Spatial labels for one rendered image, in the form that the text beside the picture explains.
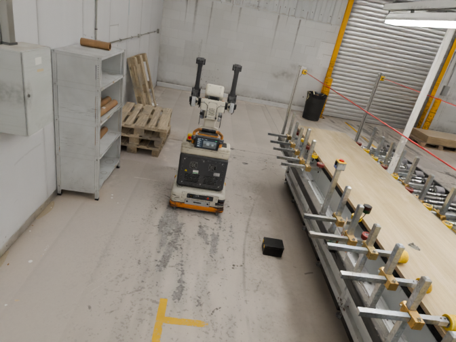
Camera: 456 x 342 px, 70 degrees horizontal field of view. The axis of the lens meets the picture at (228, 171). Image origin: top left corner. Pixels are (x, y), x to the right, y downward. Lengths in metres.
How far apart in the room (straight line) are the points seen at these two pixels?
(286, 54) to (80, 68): 7.13
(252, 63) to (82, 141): 6.79
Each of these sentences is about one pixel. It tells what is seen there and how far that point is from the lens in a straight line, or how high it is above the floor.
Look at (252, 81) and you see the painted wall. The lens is 9.79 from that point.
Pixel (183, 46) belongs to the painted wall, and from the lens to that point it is 9.68.
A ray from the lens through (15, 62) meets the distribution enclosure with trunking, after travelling 2.71.
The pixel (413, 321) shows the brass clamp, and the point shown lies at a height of 0.96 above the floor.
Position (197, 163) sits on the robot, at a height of 0.61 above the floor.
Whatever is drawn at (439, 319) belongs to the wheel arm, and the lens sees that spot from 2.05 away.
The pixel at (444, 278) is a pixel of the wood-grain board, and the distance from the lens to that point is 2.51.
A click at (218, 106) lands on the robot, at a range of 3.78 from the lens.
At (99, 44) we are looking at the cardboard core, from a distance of 3.97.
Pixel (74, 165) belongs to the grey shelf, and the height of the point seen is 0.40.
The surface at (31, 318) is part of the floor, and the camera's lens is 2.83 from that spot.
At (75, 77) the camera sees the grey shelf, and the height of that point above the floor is 1.33.
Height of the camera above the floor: 2.10
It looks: 25 degrees down
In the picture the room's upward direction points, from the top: 11 degrees clockwise
